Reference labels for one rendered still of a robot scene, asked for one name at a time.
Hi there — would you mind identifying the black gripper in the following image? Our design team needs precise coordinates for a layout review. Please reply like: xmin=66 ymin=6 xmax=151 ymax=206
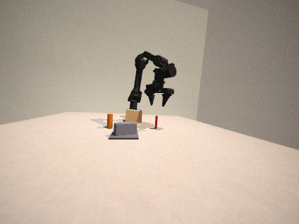
xmin=145 ymin=78 xmax=174 ymax=107

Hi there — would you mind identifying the brown cylinder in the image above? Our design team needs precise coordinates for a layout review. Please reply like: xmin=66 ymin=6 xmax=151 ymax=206
xmin=107 ymin=113 xmax=113 ymax=129

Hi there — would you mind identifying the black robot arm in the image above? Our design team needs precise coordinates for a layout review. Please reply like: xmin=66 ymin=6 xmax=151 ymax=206
xmin=128 ymin=51 xmax=176 ymax=110

